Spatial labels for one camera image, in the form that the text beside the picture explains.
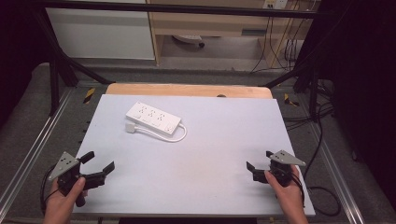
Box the wooden table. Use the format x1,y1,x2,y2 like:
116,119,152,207
106,82,274,100

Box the black floor cables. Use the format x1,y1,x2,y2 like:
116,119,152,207
281,77,337,180

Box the white power strip cable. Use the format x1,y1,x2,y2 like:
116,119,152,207
132,122,189,144

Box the white cabinet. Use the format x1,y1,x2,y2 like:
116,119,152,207
45,7,156,61

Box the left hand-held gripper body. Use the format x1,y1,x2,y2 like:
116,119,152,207
48,151,86,198

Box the grey chair base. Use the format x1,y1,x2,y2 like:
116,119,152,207
172,34,206,49

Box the black metal frame strut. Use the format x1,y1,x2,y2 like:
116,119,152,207
34,8,116,117
263,59,320,120

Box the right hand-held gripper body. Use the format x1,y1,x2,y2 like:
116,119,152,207
264,149,307,188

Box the person's right hand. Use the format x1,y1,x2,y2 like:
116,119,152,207
264,164,308,218

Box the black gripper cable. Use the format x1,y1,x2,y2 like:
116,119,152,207
39,164,61,216
293,174,342,217

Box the person's left hand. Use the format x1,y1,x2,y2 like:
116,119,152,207
43,176,89,218

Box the hanging black cables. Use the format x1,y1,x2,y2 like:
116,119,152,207
249,15,302,75

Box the yellow and black tape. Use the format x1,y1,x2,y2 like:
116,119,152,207
82,87,96,105
282,92,301,108

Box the white wall socket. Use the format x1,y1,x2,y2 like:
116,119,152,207
262,0,290,10

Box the aluminium rail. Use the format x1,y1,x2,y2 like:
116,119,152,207
309,122,366,224
0,88,75,213

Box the white power strip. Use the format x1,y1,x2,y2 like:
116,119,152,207
125,101,182,136

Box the dark curtain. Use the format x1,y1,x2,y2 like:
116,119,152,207
0,0,52,129
312,0,396,206

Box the wooden desk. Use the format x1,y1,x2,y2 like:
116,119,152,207
145,0,322,68

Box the black metal crossbar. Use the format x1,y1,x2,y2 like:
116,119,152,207
32,0,323,19

